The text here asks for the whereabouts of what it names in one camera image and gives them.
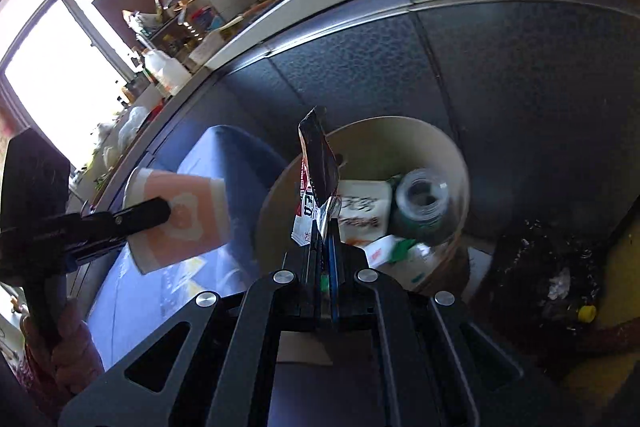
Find pink white paper cup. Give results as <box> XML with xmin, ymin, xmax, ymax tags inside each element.
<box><xmin>124</xmin><ymin>168</ymin><xmax>231</xmax><ymax>274</ymax></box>

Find clear plastic water bottle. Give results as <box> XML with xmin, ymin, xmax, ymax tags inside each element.
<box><xmin>390</xmin><ymin>168</ymin><xmax>450</xmax><ymax>246</ymax></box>

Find red white noodle snack bag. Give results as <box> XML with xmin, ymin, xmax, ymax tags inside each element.
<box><xmin>291</xmin><ymin>107</ymin><xmax>341</xmax><ymax>246</ymax></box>

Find green white tea packet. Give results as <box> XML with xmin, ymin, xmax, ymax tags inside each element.
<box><xmin>363</xmin><ymin>235</ymin><xmax>416</xmax><ymax>269</ymax></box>

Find round tan trash bin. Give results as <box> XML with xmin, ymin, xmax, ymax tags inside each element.
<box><xmin>252</xmin><ymin>115</ymin><xmax>472</xmax><ymax>298</ymax></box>

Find grey kitchen cabinets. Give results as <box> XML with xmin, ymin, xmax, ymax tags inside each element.
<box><xmin>69</xmin><ymin>0</ymin><xmax>640</xmax><ymax>308</ymax></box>

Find person's left hand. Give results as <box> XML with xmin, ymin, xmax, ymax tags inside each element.
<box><xmin>21</xmin><ymin>299</ymin><xmax>104</xmax><ymax>400</ymax></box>

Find blue patterned tablecloth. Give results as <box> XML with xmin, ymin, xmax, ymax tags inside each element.
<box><xmin>88</xmin><ymin>126</ymin><xmax>285</xmax><ymax>367</ymax></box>

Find black garbage bag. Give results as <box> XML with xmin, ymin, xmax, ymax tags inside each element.
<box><xmin>472</xmin><ymin>219</ymin><xmax>604</xmax><ymax>357</ymax></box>

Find white oil jug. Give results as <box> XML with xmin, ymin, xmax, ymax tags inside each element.
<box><xmin>142</xmin><ymin>50</ymin><xmax>191</xmax><ymax>95</ymax></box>

